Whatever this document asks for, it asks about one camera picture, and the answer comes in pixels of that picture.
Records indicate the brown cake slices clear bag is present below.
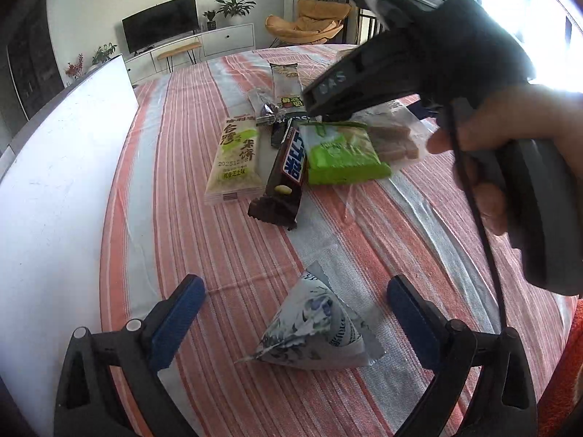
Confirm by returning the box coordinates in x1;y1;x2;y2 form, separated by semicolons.
350;100;436;172

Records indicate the green snack packet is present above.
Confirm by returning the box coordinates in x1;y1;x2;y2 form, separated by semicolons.
300;121;392;185

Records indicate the long brown yellow snack packet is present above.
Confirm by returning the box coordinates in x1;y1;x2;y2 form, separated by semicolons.
270;63;304;113

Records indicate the grey dark snack stick packet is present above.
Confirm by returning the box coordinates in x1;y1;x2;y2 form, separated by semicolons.
247;88;293;149

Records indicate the white blue triangular snack bag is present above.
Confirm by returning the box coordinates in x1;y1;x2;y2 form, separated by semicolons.
239;261;386;370

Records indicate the dark brown chocolate bar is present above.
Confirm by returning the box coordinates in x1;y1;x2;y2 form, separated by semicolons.
248;126;306;230

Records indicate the cream rice cracker packet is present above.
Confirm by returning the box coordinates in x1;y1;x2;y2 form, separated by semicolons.
204;115;264;204

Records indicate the right hand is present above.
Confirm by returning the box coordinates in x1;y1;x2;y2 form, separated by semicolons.
427;85;583;236

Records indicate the wooden slatted chair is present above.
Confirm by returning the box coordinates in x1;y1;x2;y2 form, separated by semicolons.
356;8;384;44

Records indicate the orange lounge chair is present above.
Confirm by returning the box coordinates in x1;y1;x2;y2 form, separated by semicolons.
265;0;351;46

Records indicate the green potted plant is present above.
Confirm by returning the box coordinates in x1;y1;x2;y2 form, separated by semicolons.
216;0;256;26

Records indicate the white tv cabinet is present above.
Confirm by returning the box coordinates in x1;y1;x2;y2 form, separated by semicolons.
125;23;256;85

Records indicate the striped red grey tablecloth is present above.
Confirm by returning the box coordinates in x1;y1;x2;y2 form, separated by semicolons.
99;43;580;437

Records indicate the small potted plant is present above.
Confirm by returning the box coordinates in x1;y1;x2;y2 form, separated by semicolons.
204;10;216;31

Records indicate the white cardboard box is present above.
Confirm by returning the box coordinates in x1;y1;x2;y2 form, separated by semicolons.
1;58;138;436

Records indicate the wooden bench stool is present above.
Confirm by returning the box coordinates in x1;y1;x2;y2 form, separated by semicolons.
157;40;203;73

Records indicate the black television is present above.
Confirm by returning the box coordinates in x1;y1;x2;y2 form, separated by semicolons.
122;0;200;53

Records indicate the leafy plant white vase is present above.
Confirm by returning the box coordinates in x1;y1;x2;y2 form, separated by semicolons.
92;43;118;65

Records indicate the red flower plant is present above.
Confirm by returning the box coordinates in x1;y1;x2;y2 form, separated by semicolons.
65;53;84;82

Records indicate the black display cabinet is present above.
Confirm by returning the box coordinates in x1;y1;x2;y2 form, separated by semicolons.
7;0;64;119

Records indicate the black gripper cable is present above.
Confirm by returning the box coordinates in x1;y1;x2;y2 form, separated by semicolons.
443;102;511;331

